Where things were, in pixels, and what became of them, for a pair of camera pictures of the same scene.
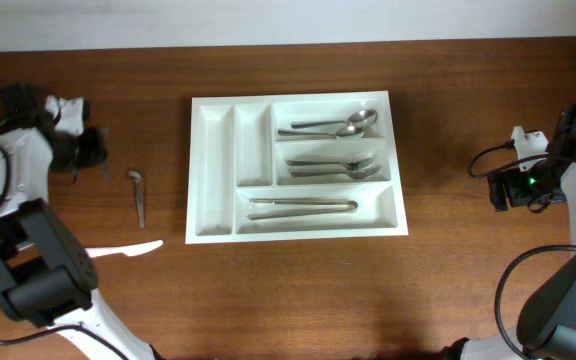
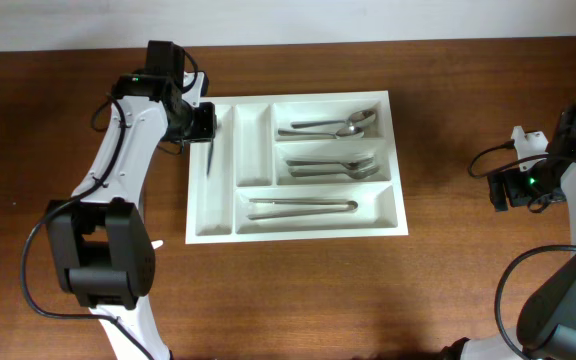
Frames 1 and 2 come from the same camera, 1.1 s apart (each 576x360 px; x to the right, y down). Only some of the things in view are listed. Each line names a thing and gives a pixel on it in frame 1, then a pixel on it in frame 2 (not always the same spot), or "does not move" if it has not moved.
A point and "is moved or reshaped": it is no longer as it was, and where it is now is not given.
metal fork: [355, 173] does not move
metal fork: [351, 163] does not move
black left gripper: [98, 153] to [210, 127]
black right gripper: [514, 194] does not move
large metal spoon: [357, 118] does not move
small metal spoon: [106, 167] is moved or reshaped
